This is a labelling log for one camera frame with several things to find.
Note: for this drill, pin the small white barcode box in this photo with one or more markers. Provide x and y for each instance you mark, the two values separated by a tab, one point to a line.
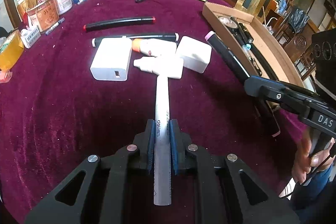
30	36

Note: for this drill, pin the black marker white caps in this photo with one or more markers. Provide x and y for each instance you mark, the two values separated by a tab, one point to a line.
171	37

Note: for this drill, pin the black marker red caps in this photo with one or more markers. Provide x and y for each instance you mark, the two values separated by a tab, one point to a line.
105	24

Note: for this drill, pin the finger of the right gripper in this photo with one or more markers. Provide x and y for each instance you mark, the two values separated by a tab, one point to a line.
285	94

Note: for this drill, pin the white deli marker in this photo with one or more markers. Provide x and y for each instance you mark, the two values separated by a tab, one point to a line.
162	150

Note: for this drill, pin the yellow packing tape roll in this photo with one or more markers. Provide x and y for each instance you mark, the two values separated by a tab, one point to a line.
11	51

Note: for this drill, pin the orange cap glue bottle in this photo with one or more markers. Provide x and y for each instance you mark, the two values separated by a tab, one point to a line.
154	47

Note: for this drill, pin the orange tea tin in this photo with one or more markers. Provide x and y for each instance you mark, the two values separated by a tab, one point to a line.
44	15

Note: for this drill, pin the black electrical tape roll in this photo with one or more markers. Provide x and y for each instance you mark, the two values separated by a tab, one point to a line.
228	22

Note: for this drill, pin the white power adapter small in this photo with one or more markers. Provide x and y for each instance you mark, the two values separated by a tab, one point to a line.
196	55

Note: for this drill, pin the white power adapter large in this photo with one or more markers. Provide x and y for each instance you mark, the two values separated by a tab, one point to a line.
112	59

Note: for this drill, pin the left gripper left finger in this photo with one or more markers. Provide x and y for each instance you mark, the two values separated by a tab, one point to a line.
95	191

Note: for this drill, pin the clear plastic small case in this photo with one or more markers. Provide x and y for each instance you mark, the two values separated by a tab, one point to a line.
5	76

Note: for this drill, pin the cardboard box tray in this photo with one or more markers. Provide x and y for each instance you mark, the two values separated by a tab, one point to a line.
268	46

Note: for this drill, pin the person's right hand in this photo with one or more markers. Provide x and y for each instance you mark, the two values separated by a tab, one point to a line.
303	162

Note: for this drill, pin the blue whiteboard marker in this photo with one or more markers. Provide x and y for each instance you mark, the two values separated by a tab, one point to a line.
60	21

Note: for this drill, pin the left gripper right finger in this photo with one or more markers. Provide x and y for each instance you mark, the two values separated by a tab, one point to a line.
226	189

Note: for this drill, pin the black marker green caps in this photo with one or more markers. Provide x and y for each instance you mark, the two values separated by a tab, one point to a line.
264	63

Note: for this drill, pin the white small bottle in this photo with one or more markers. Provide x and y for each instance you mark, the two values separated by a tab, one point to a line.
170	66

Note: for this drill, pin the black marker pink caps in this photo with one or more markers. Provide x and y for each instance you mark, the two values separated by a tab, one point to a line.
264	110

